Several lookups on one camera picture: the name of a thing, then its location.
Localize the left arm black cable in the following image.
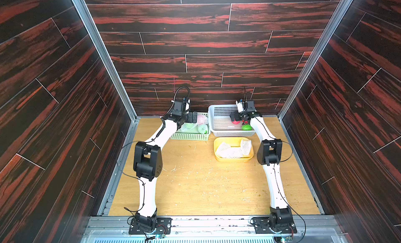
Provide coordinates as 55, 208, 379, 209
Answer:
116, 139, 148, 215

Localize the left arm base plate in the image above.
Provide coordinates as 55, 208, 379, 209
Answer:
128, 216, 172, 235

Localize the white foam net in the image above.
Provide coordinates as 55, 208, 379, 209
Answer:
240, 139, 252, 157
216, 142, 243, 158

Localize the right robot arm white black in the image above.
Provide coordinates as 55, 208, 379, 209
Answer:
230, 99, 297, 233

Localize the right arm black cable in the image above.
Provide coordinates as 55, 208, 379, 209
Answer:
274, 164, 307, 243

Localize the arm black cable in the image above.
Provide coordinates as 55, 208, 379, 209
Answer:
116, 139, 148, 215
274, 164, 307, 243

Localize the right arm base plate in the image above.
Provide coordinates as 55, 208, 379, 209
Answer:
251, 217, 297, 234

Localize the green apple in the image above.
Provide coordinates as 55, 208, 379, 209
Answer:
241, 124, 253, 131
180, 123, 197, 132
197, 124, 208, 134

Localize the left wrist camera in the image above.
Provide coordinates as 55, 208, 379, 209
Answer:
181, 97, 190, 113

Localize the white plastic basket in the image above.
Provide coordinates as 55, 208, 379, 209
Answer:
208, 104, 256, 137

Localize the green plastic basket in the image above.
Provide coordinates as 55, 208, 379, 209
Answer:
171, 112, 211, 141

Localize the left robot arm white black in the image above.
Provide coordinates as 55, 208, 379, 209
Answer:
133, 97, 197, 233

